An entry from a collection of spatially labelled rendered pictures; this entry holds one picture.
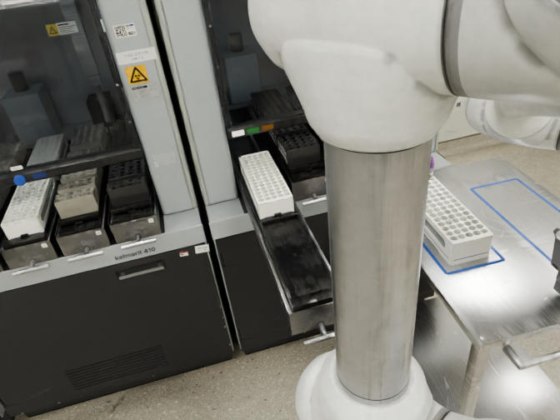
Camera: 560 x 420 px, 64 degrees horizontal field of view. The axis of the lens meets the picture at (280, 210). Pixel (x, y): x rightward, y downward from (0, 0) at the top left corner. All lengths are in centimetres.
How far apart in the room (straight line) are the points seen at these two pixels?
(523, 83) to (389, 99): 9
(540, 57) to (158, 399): 182
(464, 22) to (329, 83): 11
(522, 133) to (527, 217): 48
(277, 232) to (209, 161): 35
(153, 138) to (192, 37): 31
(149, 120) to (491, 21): 114
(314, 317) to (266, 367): 92
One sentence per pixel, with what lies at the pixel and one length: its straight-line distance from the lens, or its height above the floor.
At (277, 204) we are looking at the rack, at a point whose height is 85.
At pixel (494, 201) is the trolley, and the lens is 132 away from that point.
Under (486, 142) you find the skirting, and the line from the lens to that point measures 340.
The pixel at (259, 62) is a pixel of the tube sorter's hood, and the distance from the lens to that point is 132.
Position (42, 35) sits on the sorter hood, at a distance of 129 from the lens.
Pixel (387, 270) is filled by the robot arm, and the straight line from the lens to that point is 47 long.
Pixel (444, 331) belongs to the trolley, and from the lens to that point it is 168.
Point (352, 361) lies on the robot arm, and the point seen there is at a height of 107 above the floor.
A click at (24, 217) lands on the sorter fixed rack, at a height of 86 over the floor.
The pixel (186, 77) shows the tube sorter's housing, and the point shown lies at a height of 116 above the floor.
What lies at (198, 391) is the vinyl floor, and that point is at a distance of 192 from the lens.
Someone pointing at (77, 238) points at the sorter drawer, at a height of 79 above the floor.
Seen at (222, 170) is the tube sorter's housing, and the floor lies 86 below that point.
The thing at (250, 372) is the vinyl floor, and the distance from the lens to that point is 192.
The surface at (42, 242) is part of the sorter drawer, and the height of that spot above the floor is 81.
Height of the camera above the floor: 155
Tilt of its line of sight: 35 degrees down
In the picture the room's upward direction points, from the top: 7 degrees counter-clockwise
